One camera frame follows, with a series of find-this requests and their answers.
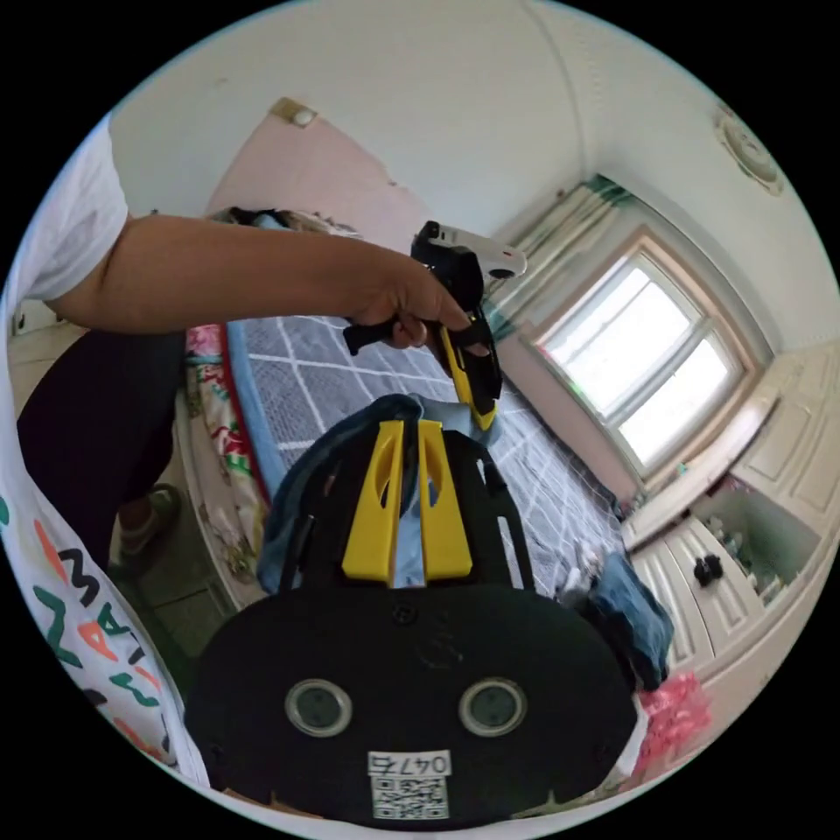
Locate person's left forearm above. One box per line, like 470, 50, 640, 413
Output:
48, 213, 395, 329

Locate person's body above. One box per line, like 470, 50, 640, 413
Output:
0, 112, 213, 790

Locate heap of bedding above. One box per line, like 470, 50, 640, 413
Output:
208, 206, 363, 242

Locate pile of clothes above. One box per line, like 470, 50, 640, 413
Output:
557, 549, 677, 691

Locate window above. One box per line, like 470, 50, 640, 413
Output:
529, 250, 753, 477

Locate white cupboard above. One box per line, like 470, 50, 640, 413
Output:
621, 340, 838, 687

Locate person's left hand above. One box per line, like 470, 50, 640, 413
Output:
343, 256, 473, 350

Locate round ceiling lamp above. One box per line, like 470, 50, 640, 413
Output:
711, 103, 786, 197

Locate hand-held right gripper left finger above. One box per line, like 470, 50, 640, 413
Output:
340, 420, 405, 583

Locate blue jeans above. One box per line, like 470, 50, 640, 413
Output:
254, 393, 507, 595

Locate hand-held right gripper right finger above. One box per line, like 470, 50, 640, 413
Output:
416, 419, 473, 583

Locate bed with grey checked quilt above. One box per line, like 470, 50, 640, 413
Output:
171, 314, 634, 615

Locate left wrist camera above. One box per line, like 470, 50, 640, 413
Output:
435, 222, 529, 282

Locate green and white curtain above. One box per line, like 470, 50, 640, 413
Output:
488, 172, 634, 344

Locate pink fluffy cloth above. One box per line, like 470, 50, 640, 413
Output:
637, 670, 715, 777

